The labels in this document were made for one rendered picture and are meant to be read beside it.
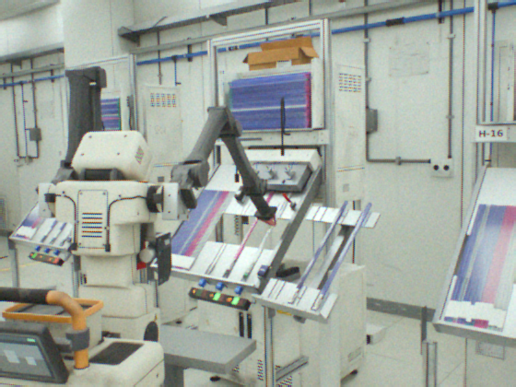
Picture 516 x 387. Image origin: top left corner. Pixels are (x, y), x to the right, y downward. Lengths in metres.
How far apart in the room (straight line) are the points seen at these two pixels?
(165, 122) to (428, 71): 1.84
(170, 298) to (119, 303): 2.23
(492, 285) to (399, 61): 2.40
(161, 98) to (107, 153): 2.14
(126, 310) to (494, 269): 1.22
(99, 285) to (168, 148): 2.18
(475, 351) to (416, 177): 1.96
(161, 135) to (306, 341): 1.81
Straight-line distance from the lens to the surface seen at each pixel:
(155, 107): 3.79
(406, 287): 4.20
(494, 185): 2.27
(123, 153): 1.70
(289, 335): 2.71
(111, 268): 1.75
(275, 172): 2.69
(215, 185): 2.97
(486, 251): 2.08
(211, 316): 3.03
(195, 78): 5.27
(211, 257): 2.61
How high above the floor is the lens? 1.36
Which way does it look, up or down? 6 degrees down
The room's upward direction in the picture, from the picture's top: 2 degrees counter-clockwise
